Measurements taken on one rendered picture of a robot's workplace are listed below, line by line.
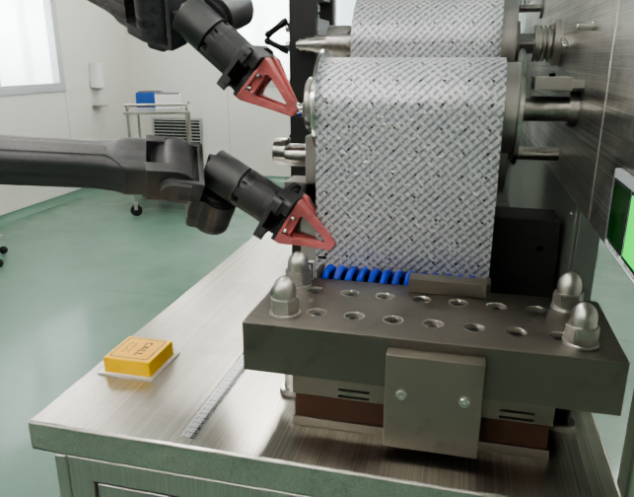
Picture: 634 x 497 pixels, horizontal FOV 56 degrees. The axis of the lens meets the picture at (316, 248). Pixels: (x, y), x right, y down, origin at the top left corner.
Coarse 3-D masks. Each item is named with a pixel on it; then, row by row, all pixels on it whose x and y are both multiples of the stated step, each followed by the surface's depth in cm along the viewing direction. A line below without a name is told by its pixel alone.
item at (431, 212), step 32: (320, 160) 80; (352, 160) 79; (384, 160) 78; (416, 160) 77; (448, 160) 76; (480, 160) 75; (320, 192) 81; (352, 192) 80; (384, 192) 79; (416, 192) 78; (448, 192) 77; (480, 192) 76; (352, 224) 81; (384, 224) 80; (416, 224) 79; (448, 224) 78; (480, 224) 77; (352, 256) 83; (384, 256) 82; (416, 256) 81; (448, 256) 80; (480, 256) 79
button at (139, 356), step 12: (132, 336) 88; (120, 348) 84; (132, 348) 84; (144, 348) 84; (156, 348) 84; (168, 348) 85; (108, 360) 82; (120, 360) 81; (132, 360) 81; (144, 360) 81; (156, 360) 82; (120, 372) 82; (132, 372) 81; (144, 372) 81
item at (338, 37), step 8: (328, 32) 103; (336, 32) 102; (344, 32) 102; (328, 40) 102; (336, 40) 102; (344, 40) 102; (328, 48) 103; (336, 48) 103; (344, 48) 102; (336, 56) 103; (344, 56) 103
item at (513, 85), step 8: (512, 64) 75; (520, 64) 75; (512, 72) 74; (520, 72) 74; (512, 80) 73; (520, 80) 73; (512, 88) 73; (512, 96) 73; (512, 104) 73; (504, 112) 73; (512, 112) 73; (504, 120) 74; (512, 120) 73; (504, 128) 74; (512, 128) 74; (504, 136) 75; (512, 136) 75; (504, 144) 76; (512, 144) 76; (504, 152) 79
